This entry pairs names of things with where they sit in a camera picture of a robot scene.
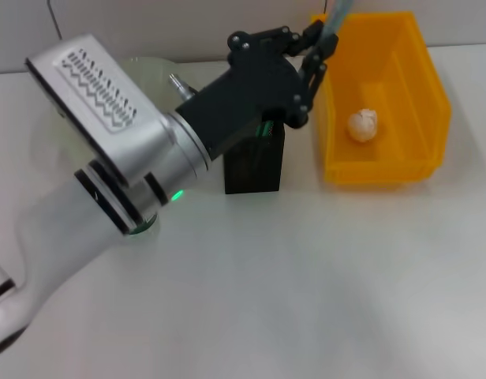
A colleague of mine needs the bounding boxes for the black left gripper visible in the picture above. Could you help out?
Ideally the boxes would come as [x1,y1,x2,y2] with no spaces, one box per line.
[174,18,339,162]

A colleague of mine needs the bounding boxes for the silver glitter marker pen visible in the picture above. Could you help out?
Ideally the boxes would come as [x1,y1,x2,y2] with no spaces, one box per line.
[320,0,353,40]

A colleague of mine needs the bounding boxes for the mint green utility knife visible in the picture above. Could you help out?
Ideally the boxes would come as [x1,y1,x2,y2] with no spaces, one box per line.
[257,120,276,140]

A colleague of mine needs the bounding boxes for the white paper ball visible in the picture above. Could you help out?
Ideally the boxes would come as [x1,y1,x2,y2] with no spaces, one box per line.
[347,108,380,142]

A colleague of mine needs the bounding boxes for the black mesh pen holder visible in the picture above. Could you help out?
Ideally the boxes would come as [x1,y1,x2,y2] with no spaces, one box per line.
[222,118,286,195]

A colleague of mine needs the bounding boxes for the translucent wavy fruit bowl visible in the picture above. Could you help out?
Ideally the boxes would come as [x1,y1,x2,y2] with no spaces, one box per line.
[49,56,207,159]

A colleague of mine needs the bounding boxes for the yellow plastic storage bin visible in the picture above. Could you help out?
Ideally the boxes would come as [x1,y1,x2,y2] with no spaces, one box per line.
[309,11,452,186]

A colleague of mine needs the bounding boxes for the plain white partition board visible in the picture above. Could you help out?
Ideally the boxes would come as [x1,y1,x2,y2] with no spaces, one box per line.
[49,0,327,71]
[0,0,70,76]

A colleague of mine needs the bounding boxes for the left gripper cable plug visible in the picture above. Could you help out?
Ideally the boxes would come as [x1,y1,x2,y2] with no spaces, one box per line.
[167,73,197,103]

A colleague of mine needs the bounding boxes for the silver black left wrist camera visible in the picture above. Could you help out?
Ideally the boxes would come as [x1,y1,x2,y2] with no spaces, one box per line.
[24,34,177,189]

